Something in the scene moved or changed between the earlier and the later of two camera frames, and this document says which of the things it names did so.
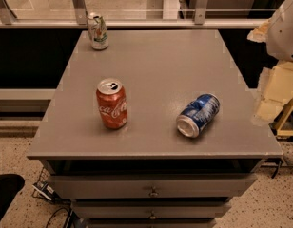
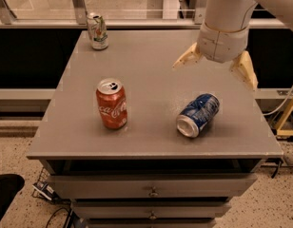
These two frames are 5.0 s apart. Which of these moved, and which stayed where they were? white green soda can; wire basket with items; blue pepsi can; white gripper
Moved: white gripper
Stayed: blue pepsi can; white green soda can; wire basket with items
